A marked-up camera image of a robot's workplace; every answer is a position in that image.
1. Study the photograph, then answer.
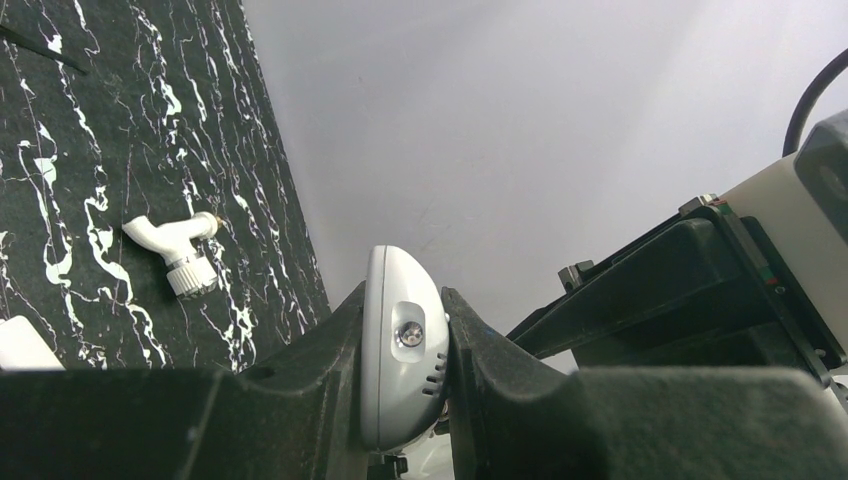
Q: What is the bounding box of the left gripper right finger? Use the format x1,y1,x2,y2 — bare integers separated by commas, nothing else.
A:
441,287,847,479

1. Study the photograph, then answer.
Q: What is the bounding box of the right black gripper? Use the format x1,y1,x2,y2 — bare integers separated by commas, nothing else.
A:
509,195,847,397

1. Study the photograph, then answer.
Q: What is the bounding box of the white plastic faucet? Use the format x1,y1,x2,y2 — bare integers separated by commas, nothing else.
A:
122,212,221,299

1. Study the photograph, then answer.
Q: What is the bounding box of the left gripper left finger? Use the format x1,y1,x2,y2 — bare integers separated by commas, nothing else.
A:
1,286,368,479

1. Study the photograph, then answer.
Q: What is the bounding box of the white remote control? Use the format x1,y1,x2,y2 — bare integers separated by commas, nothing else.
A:
360,245,449,452

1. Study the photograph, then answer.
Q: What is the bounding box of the white battery cover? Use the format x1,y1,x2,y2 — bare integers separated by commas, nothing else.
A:
1,316,65,371

